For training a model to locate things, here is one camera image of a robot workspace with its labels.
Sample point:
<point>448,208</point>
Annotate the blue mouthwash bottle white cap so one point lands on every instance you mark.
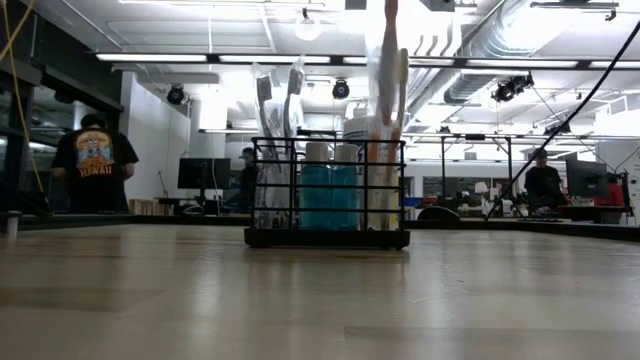
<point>314,195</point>
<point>345,195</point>

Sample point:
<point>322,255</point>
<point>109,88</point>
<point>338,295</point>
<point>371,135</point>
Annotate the yellow white disinfecting wipes canister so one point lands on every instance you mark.
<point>357,131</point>

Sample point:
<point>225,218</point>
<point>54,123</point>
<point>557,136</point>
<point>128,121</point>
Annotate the person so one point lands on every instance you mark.
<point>95,170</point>
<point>614,197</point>
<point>248,177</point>
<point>542,182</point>

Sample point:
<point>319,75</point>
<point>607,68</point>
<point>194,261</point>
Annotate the black ceiling spotlight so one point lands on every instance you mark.
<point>175,95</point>
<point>512,86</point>
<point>341,90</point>
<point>557,128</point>

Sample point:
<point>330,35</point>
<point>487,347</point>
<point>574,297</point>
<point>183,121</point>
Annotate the black computer monitor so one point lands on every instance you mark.
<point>202,173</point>
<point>587,179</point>

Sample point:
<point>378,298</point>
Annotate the wooden crate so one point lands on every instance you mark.
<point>150,206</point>

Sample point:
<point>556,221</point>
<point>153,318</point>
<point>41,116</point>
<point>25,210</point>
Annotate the black gantry frame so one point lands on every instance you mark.
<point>475,136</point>

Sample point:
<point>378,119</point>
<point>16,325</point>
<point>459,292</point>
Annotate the silver ventilation duct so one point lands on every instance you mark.
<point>465,85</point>

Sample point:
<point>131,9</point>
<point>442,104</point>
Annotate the black aluminium table frame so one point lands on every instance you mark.
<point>550,229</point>

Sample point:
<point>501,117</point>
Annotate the small grey post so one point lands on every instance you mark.
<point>13,225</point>

